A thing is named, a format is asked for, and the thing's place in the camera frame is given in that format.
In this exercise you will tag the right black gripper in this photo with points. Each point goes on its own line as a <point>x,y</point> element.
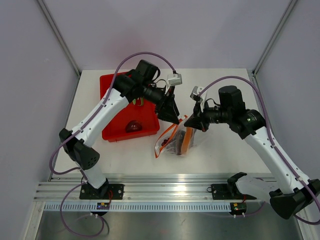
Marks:
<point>196,122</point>

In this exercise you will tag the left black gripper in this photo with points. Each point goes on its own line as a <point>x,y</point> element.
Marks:
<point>167,109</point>

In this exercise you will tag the dark plum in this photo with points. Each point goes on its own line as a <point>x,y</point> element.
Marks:
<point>179,136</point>

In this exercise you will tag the clear orange zip top bag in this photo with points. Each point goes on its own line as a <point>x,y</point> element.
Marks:
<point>170,132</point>

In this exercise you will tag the dark red grape bunch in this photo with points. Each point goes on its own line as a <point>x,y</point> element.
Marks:
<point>172,147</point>

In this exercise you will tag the red apple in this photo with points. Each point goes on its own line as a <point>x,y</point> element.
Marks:
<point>133,126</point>

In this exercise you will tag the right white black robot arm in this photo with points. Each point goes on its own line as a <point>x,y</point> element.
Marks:
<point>293,190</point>

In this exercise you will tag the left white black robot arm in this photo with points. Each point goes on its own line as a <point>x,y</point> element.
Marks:
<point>125,87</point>

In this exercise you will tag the red plastic tray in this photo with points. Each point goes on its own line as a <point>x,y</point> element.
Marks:
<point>115,130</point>

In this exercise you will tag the pink dragon fruit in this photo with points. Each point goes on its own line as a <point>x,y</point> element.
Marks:
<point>138,102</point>

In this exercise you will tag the right small circuit board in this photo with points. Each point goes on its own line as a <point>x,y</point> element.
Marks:
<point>239,207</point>

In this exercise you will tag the small circuit board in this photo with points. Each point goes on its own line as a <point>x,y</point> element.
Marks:
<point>103,206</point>
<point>239,207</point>

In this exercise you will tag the left small circuit board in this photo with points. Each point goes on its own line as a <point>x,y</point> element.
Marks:
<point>103,206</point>

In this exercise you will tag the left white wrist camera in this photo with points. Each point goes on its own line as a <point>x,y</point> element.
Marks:
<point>173,80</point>

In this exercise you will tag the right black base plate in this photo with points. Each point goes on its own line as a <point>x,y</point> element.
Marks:
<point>220,191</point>

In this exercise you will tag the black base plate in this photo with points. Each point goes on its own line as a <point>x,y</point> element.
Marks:
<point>220,191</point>
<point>112,192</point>

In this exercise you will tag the aluminium mounting rail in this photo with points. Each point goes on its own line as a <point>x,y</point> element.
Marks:
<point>140,188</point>

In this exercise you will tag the left aluminium corner post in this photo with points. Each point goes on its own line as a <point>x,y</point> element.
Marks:
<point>58,36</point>

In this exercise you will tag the aluminium corner post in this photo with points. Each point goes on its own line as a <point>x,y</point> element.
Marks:
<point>275,35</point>
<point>58,36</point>

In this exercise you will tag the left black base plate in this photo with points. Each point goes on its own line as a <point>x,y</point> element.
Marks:
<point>112,192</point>

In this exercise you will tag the white slotted cable duct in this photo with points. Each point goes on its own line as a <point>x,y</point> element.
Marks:
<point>194,207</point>

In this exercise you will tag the right aluminium corner post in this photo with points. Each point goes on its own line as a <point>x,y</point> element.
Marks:
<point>275,35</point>

